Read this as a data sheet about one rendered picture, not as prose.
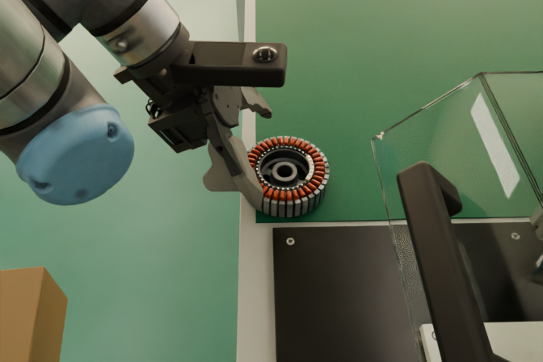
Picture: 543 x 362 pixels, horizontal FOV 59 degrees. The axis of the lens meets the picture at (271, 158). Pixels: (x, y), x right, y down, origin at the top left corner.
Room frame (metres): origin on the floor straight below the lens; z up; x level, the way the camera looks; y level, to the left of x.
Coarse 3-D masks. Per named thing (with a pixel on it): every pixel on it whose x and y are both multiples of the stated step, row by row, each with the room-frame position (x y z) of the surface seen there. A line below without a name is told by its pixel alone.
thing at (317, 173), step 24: (264, 144) 0.42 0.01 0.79; (288, 144) 0.43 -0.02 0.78; (312, 144) 0.43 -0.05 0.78; (264, 168) 0.40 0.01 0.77; (288, 168) 0.39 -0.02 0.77; (312, 168) 0.38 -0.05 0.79; (264, 192) 0.34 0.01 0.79; (288, 192) 0.34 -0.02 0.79; (312, 192) 0.35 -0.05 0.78; (288, 216) 0.33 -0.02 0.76
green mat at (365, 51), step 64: (256, 0) 0.83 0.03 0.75; (320, 0) 0.83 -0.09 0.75; (384, 0) 0.83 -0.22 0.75; (448, 0) 0.83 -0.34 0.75; (512, 0) 0.83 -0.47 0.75; (320, 64) 0.64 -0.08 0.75; (384, 64) 0.64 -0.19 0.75; (448, 64) 0.64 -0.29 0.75; (512, 64) 0.64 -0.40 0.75; (256, 128) 0.49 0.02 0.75; (320, 128) 0.49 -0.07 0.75; (384, 128) 0.49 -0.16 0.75
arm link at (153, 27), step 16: (160, 0) 0.40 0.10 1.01; (144, 16) 0.37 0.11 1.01; (160, 16) 0.38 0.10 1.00; (176, 16) 0.40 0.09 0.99; (112, 32) 0.36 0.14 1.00; (128, 32) 0.36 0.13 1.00; (144, 32) 0.37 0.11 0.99; (160, 32) 0.37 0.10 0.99; (176, 32) 0.39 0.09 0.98; (112, 48) 0.36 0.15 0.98; (128, 48) 0.36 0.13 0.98; (144, 48) 0.36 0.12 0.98; (160, 48) 0.37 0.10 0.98; (128, 64) 0.36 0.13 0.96
